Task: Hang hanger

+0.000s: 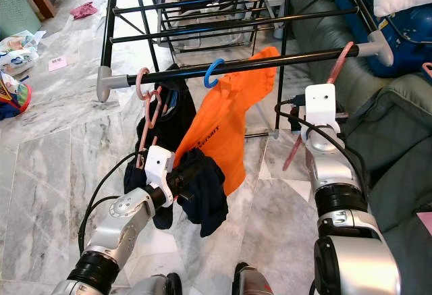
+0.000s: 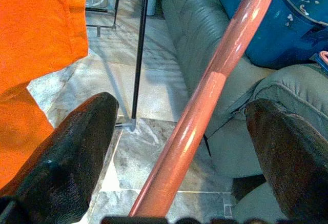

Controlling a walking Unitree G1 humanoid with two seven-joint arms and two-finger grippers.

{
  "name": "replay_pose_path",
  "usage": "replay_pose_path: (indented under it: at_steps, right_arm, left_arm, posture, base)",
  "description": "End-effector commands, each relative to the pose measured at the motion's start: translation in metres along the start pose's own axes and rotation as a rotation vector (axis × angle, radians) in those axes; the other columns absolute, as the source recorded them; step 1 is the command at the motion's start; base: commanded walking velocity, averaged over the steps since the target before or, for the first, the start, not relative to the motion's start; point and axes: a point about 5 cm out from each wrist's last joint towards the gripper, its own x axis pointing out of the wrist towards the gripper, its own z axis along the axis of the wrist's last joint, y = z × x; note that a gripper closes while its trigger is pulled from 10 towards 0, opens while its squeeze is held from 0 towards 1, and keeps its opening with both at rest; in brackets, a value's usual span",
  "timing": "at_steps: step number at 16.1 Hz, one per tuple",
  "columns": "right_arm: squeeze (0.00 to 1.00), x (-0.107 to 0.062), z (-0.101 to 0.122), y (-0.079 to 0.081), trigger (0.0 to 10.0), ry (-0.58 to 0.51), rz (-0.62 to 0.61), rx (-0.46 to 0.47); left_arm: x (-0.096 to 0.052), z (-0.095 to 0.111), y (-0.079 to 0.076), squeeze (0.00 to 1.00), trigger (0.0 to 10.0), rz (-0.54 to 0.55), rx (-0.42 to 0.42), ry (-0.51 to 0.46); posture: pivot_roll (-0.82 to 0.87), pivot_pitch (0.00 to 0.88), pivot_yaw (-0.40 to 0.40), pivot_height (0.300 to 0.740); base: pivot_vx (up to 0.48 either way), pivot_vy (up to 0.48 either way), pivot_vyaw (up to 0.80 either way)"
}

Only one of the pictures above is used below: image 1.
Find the navy blue garment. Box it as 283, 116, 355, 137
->
169, 148, 230, 238

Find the pink plastic hanger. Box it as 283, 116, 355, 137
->
137, 86, 166, 171
135, 68, 151, 101
282, 41, 357, 172

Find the blue plastic hanger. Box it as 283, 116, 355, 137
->
202, 57, 227, 90

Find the black shirt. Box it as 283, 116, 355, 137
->
123, 65, 186, 232

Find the black metal clothes rack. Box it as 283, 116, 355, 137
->
96, 0, 396, 140

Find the orange shirt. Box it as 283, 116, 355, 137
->
172, 45, 281, 196

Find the dark green sofa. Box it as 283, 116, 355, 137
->
287, 0, 432, 295

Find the blue red backpack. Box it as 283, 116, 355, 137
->
0, 72, 33, 120

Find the white blue plastic pack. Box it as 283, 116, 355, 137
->
0, 30, 47, 74

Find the blue printed bag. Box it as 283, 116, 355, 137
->
334, 0, 432, 78

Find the green ribbed panel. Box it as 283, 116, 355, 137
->
0, 0, 41, 39

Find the pink card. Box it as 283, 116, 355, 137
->
47, 55, 68, 73

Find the pink cloth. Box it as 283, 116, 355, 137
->
71, 1, 100, 20

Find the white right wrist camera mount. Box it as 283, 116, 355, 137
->
304, 84, 340, 128

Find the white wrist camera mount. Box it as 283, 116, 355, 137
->
304, 84, 340, 128
145, 145, 176, 201

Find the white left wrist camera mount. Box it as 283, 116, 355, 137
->
145, 145, 176, 201

